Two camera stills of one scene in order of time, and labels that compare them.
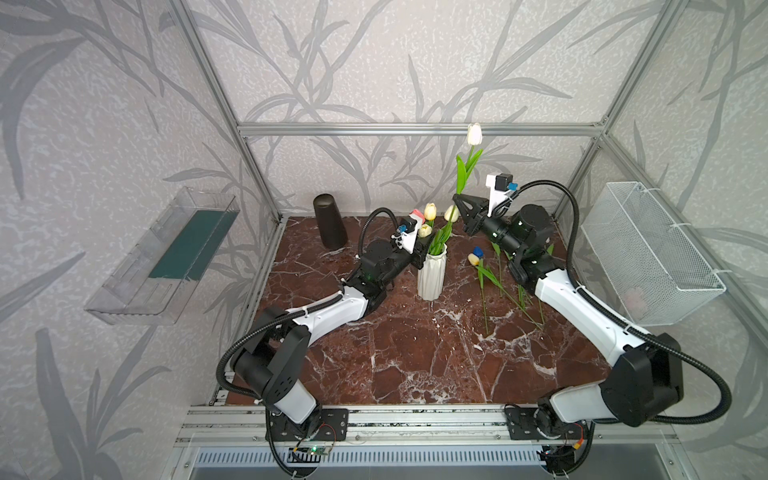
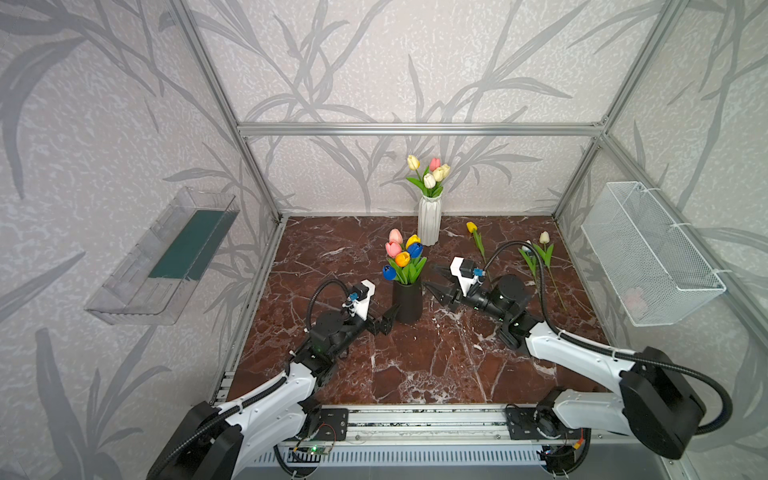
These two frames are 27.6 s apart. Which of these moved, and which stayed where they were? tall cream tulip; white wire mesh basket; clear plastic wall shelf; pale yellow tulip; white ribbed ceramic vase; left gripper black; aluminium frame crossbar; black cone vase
Moved: pale yellow tulip; tall cream tulip; left gripper black; white ribbed ceramic vase; black cone vase
Stayed: white wire mesh basket; aluminium frame crossbar; clear plastic wall shelf
